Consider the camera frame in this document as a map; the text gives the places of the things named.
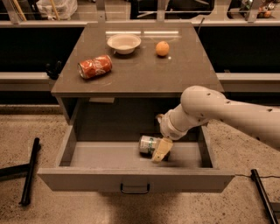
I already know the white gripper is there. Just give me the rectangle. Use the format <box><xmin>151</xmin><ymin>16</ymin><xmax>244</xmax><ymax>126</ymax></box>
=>
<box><xmin>151</xmin><ymin>113</ymin><xmax>186</xmax><ymax>163</ymax></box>

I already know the green white 7up can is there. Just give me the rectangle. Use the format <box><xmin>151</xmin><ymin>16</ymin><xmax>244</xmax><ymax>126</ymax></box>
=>
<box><xmin>138</xmin><ymin>136</ymin><xmax>159</xmax><ymax>155</ymax></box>

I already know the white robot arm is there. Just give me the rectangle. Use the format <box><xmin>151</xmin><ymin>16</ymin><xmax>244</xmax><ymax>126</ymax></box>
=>
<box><xmin>152</xmin><ymin>86</ymin><xmax>280</xmax><ymax>163</ymax></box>

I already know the grey counter cabinet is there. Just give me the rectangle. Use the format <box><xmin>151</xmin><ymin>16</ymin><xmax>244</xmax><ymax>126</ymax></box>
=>
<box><xmin>52</xmin><ymin>20</ymin><xmax>223</xmax><ymax>120</ymax></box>

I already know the open grey top drawer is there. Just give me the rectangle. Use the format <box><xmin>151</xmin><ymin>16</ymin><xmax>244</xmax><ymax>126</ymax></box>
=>
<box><xmin>37</xmin><ymin>97</ymin><xmax>235</xmax><ymax>194</ymax></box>

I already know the red coca-cola can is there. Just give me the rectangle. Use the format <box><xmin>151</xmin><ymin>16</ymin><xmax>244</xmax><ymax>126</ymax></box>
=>
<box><xmin>78</xmin><ymin>55</ymin><xmax>112</xmax><ymax>80</ymax></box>

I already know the orange fruit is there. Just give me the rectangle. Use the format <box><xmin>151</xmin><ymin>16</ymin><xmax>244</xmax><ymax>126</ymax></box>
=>
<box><xmin>156</xmin><ymin>41</ymin><xmax>170</xmax><ymax>57</ymax></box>

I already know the white bowl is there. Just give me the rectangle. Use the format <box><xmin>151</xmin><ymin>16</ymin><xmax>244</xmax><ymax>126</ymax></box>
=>
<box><xmin>107</xmin><ymin>33</ymin><xmax>141</xmax><ymax>55</ymax></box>

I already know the black stand leg right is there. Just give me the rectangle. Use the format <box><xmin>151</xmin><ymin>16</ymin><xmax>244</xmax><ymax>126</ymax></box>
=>
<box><xmin>251</xmin><ymin>169</ymin><xmax>280</xmax><ymax>224</ymax></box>

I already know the black stand leg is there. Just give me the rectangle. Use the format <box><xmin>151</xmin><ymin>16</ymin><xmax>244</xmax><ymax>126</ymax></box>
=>
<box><xmin>0</xmin><ymin>137</ymin><xmax>41</xmax><ymax>207</ymax></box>
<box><xmin>251</xmin><ymin>169</ymin><xmax>280</xmax><ymax>224</ymax></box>

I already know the black clamp object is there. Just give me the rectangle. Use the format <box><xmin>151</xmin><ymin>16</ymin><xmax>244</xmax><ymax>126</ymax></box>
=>
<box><xmin>45</xmin><ymin>60</ymin><xmax>62</xmax><ymax>80</ymax></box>

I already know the black stand leg left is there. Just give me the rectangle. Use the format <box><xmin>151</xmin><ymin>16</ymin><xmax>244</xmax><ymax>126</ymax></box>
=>
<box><xmin>0</xmin><ymin>137</ymin><xmax>41</xmax><ymax>207</ymax></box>

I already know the white plastic bag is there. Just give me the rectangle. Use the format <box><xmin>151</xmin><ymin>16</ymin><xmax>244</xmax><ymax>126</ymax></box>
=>
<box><xmin>37</xmin><ymin>0</ymin><xmax>78</xmax><ymax>20</ymax></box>

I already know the black drawer handle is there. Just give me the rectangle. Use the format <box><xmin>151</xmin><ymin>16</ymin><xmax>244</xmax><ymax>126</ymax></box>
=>
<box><xmin>120</xmin><ymin>184</ymin><xmax>150</xmax><ymax>194</ymax></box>

